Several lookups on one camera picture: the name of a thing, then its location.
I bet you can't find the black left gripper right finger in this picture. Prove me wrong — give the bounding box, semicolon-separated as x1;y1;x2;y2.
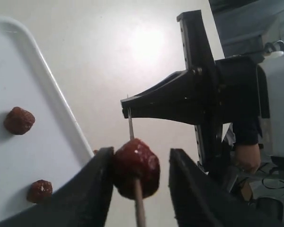
169;148;283;227

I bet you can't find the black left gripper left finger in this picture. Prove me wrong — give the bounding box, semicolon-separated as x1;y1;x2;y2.
0;147;114;227

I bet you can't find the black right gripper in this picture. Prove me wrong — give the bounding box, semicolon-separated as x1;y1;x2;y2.
121;10;260;173

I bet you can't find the dark red ball front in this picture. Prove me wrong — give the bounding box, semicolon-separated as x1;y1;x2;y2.
27;180;53;204

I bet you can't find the dark red ball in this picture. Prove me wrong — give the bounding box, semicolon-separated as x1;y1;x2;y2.
27;180;53;204
3;106;36;135
112;138;160;200

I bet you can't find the thin metal skewer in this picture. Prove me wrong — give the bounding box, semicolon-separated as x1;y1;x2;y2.
127;108;146;227

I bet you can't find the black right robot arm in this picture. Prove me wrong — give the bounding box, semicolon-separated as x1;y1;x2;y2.
121;10;284;173

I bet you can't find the person hand in background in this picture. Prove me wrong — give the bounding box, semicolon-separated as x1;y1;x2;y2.
235;144;261;174

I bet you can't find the white rectangular plastic tray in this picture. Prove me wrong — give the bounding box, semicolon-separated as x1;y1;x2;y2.
0;17;93;221

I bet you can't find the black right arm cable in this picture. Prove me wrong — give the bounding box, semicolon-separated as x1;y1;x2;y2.
261;165;284;190

